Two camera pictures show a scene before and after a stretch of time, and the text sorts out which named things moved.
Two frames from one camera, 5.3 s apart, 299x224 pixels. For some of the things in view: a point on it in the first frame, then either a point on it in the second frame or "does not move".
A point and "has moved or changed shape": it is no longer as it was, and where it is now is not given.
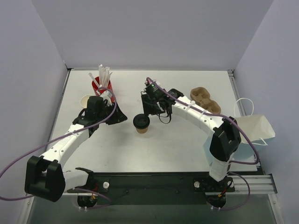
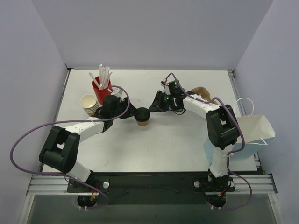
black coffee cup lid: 141,121 has moved or changed shape
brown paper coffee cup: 142,130 → 142,123
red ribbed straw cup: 98,90 does not move
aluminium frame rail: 259,184 does not move
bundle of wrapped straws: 104,74 does not move
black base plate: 183,188 does not move
